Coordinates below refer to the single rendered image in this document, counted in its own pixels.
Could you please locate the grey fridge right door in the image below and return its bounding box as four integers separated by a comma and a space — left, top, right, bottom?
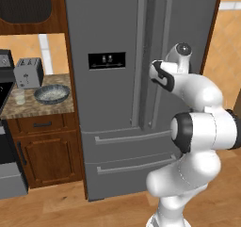
142, 0, 222, 130

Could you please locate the grey ice bowl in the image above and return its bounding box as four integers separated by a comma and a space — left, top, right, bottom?
33, 84, 72, 105

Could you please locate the grey upper fridge drawer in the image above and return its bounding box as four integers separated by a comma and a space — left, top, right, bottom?
79, 125, 182, 166

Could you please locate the grey lower fridge drawer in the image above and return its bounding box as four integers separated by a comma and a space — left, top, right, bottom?
83, 154, 183, 203

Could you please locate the wooden cupboard door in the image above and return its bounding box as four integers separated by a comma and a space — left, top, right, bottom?
16, 130, 83, 189

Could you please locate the grey fridge door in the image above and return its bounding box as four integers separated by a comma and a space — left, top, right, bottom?
63, 0, 151, 133
142, 0, 222, 130

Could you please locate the grey door handle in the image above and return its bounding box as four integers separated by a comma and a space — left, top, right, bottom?
149, 0, 174, 129
130, 0, 146, 128

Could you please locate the grey right door handle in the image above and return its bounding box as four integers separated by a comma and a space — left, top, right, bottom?
149, 0, 174, 129

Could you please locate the silver toaster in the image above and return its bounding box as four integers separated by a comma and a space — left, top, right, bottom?
13, 57, 45, 90

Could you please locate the grey fridge drawer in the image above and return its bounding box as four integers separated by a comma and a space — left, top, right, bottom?
79, 125, 182, 166
83, 154, 183, 203

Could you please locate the black drawer handle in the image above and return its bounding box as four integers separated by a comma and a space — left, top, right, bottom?
32, 121, 54, 129

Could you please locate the grey left door handle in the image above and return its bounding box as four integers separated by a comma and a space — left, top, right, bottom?
130, 0, 146, 128

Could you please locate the black cupboard door handle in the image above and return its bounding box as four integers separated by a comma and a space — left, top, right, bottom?
16, 140, 28, 167

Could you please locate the grey fridge left door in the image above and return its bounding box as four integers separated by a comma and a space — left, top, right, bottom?
63, 0, 151, 133

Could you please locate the wooden cupboard drawer front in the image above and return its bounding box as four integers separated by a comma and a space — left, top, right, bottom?
14, 113, 66, 136

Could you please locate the glass of lemonade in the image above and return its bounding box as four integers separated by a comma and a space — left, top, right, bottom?
12, 88, 27, 105

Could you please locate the grey drawer handle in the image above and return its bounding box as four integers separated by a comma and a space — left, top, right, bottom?
96, 154, 178, 176
94, 129, 173, 146

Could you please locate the black and silver stove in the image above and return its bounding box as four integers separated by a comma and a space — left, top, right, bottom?
0, 48, 29, 201

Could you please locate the grey lower drawer handle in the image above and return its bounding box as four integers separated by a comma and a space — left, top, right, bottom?
96, 154, 178, 176

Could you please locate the wooden cupboard with dark pane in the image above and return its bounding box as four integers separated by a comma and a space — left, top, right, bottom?
0, 0, 69, 36

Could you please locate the grey upper drawer handle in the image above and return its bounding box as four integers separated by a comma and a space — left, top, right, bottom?
94, 129, 173, 146

